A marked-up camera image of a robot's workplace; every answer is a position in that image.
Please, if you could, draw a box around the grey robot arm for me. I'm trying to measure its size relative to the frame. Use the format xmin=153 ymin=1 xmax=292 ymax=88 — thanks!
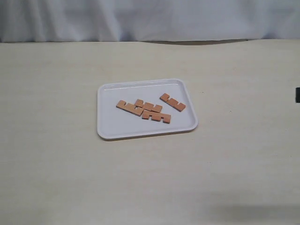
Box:
xmin=295 ymin=87 xmax=300 ymax=103

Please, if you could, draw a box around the notched wooden piece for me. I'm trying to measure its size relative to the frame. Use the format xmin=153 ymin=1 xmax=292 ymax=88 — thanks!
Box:
xmin=116 ymin=100 xmax=144 ymax=117
xmin=134 ymin=99 xmax=163 ymax=113
xmin=142 ymin=110 xmax=171 ymax=124
xmin=159 ymin=93 xmax=186 ymax=112

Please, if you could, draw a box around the white backdrop cloth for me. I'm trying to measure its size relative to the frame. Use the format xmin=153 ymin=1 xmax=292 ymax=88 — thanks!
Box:
xmin=0 ymin=0 xmax=300 ymax=42

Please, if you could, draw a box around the white plastic tray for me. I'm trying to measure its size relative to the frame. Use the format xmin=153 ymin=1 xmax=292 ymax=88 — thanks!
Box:
xmin=97 ymin=78 xmax=198 ymax=140

